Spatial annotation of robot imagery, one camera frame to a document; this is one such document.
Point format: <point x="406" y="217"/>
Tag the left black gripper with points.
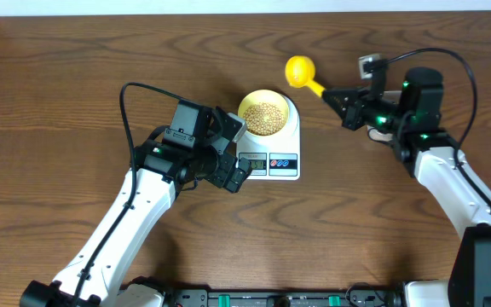
<point x="220" y="177"/>

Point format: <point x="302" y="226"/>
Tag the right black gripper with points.
<point x="351" y="113"/>

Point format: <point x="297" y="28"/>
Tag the yellow plastic measuring scoop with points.
<point x="300" y="73"/>

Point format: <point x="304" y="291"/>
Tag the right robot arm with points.
<point x="433" y="158"/>

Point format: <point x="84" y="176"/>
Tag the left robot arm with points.
<point x="172" y="159"/>

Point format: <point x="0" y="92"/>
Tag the soybeans in bowl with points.
<point x="264" y="119"/>

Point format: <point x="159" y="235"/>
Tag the white digital kitchen scale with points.
<point x="275" y="157"/>

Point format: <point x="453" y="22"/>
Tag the pale yellow bowl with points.
<point x="268" y="96"/>

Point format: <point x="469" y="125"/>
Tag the clear plastic container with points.
<point x="372" y="133"/>

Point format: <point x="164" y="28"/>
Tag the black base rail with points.
<point x="279" y="297"/>

